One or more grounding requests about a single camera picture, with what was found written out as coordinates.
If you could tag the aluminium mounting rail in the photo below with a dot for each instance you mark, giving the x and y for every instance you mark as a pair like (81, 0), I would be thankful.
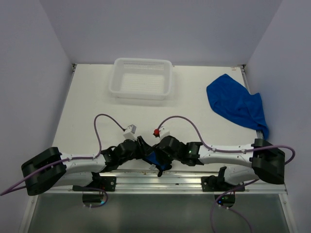
(171, 182)

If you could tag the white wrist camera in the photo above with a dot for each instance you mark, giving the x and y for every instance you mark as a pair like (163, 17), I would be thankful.
(161, 132)
(129, 132)

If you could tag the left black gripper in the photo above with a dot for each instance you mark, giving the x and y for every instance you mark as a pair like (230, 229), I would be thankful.
(143, 147)

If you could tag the black base bracket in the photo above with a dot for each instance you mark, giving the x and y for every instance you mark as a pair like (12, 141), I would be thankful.
(215, 184)
(101, 183)

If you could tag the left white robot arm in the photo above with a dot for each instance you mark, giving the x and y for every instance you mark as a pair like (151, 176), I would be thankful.
(52, 168)

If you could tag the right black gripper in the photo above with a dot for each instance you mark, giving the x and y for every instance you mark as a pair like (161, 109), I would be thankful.
(168, 160)

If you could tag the left black base bracket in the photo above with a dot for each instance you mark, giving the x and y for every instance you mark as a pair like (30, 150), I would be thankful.
(101, 183)

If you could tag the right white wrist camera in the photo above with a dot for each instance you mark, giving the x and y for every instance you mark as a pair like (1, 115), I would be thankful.
(161, 132)

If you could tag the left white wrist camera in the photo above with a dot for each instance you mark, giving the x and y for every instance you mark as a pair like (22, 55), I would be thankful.
(129, 132)

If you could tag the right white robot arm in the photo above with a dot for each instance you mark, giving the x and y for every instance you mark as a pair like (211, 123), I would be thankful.
(259, 160)

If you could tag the white plastic mesh basket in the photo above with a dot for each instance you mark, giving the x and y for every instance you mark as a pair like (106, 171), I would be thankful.
(144, 79)

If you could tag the right black base bracket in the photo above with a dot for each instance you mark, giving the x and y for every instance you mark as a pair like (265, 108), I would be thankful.
(215, 184)

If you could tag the blue towel with black trim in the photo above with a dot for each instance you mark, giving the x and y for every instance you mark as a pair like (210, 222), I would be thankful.
(154, 159)

